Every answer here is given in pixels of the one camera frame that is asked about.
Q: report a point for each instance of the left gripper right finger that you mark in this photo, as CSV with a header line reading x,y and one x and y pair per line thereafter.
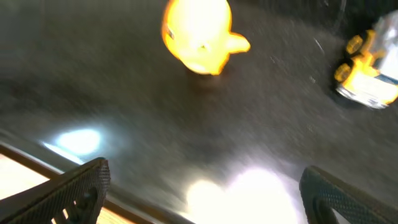
x,y
329,196

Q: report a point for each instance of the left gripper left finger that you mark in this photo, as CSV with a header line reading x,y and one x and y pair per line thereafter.
x,y
68,193

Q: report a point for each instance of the grey and yellow toy truck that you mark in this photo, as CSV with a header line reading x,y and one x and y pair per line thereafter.
x,y
370,77

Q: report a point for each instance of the orange rubber dinosaur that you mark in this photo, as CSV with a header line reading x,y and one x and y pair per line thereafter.
x,y
199,34

